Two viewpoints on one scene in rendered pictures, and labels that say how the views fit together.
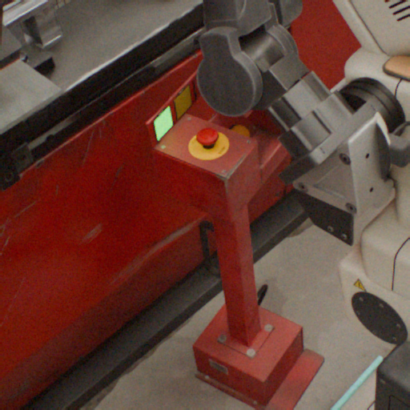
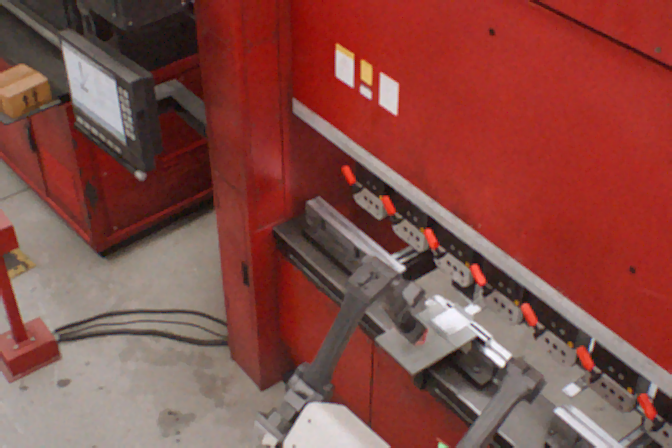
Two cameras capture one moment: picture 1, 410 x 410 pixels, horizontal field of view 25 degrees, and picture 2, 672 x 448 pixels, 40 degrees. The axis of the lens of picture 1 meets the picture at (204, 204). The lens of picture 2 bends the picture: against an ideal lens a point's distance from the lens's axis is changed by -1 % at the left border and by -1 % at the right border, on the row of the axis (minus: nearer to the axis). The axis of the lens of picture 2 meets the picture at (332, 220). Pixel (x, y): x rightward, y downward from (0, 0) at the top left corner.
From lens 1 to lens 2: 221 cm
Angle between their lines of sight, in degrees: 62
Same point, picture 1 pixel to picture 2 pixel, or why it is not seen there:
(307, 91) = (283, 408)
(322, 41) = not seen: outside the picture
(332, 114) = (274, 419)
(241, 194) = not seen: outside the picture
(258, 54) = (299, 386)
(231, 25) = (305, 370)
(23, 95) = (411, 358)
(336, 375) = not seen: outside the picture
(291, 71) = (293, 401)
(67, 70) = (476, 396)
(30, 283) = (411, 431)
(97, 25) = (518, 411)
